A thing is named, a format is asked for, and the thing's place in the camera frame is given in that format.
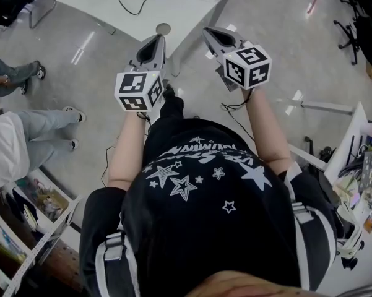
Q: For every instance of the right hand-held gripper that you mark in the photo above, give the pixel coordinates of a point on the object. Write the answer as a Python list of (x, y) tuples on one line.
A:
[(246, 67)]

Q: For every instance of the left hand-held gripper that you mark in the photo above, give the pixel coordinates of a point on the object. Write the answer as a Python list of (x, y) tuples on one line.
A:
[(133, 87)]

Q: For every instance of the person's right forearm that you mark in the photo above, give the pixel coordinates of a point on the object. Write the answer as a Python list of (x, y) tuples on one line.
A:
[(266, 128)]

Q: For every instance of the person's left forearm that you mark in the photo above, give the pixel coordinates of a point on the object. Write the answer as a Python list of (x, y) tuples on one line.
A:
[(127, 153)]

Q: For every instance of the round grey floor cover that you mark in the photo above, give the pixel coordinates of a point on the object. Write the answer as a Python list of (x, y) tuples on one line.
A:
[(163, 29)]

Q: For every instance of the person's black shoe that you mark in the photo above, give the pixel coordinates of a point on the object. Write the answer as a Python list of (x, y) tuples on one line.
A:
[(169, 91)]

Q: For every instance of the grey metal table foot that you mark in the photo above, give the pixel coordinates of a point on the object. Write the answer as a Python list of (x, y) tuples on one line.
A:
[(108, 29), (328, 107)]

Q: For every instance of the person's black trousers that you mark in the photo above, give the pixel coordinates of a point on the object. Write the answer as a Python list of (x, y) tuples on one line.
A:
[(172, 111)]

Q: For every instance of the black wheeled base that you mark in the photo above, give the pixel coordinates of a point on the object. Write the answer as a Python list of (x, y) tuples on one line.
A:
[(325, 153)]

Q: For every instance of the white cluttered side table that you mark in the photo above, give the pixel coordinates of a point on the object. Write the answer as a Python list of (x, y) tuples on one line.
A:
[(349, 144)]

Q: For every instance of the black star print t-shirt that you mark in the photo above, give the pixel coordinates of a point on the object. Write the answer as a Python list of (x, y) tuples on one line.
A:
[(204, 227)]

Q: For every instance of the black printed board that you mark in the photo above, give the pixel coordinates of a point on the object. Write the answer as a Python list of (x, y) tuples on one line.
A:
[(371, 172)]

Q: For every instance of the white perforated metal rack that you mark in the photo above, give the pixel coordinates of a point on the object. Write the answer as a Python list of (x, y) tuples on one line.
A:
[(49, 230)]

